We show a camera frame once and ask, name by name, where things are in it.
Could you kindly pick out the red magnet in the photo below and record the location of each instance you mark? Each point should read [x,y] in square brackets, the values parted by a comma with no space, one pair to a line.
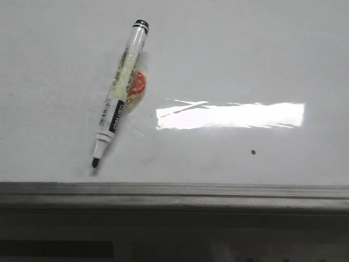
[138,87]

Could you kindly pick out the grey aluminium whiteboard frame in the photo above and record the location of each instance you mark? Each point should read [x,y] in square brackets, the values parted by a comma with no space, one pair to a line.
[172,197]

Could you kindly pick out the white whiteboard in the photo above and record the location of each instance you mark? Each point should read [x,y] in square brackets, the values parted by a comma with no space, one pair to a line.
[245,92]

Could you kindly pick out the white black whiteboard marker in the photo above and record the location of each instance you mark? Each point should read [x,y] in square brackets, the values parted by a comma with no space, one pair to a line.
[120,88]

